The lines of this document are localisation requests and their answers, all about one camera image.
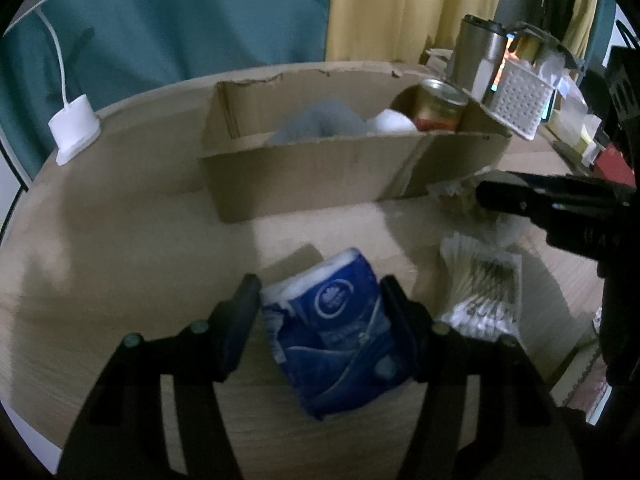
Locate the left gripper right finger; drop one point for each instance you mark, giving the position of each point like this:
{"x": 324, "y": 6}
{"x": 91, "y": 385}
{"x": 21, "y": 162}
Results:
{"x": 418, "y": 339}

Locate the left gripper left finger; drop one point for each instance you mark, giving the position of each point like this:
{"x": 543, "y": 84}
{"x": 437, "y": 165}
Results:
{"x": 230, "y": 324}

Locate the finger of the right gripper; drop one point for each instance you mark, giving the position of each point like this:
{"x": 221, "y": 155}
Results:
{"x": 534, "y": 196}

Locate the cotton swabs bag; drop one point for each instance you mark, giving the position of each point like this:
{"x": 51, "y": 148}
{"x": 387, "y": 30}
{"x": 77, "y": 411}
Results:
{"x": 484, "y": 299}

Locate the blue tissue pack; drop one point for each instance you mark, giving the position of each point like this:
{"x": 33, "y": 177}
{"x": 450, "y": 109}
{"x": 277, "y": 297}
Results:
{"x": 329, "y": 335}

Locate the orange tin can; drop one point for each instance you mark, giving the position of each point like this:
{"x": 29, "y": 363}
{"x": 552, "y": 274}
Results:
{"x": 438, "y": 105}

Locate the white sock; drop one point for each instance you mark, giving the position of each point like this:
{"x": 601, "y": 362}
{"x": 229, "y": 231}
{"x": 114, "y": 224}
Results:
{"x": 390, "y": 122}

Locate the grey sock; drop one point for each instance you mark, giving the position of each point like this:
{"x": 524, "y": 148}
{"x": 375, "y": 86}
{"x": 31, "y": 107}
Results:
{"x": 325, "y": 119}

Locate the clear zip bag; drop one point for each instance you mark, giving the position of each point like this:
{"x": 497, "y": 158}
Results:
{"x": 457, "y": 200}

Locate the red box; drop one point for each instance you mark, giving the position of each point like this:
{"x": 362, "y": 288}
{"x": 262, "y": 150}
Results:
{"x": 610, "y": 165}

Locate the yellow sticky notes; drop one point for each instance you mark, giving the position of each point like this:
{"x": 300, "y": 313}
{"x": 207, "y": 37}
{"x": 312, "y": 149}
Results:
{"x": 584, "y": 144}

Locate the clear plastic bag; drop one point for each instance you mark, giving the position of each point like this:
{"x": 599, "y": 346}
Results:
{"x": 570, "y": 108}

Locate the white plastic basket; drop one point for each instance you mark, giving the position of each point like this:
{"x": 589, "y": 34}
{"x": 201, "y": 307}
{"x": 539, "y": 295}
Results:
{"x": 520, "y": 100}

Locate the dark grey cloth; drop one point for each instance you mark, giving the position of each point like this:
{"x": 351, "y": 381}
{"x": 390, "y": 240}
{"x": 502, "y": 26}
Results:
{"x": 518, "y": 29}

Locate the brown cardboard box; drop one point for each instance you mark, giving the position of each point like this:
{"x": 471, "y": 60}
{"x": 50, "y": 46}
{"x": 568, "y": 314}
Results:
{"x": 249, "y": 178}

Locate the steel travel mug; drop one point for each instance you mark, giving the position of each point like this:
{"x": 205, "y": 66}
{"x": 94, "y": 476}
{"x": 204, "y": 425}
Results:
{"x": 477, "y": 55}

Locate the yellow curtain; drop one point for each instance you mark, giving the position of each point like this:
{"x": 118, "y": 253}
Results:
{"x": 397, "y": 30}

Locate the white desk lamp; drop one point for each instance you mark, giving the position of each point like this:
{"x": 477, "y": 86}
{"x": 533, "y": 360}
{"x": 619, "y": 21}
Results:
{"x": 75, "y": 126}

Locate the teal curtain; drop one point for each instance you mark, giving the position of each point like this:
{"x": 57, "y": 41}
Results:
{"x": 109, "y": 50}

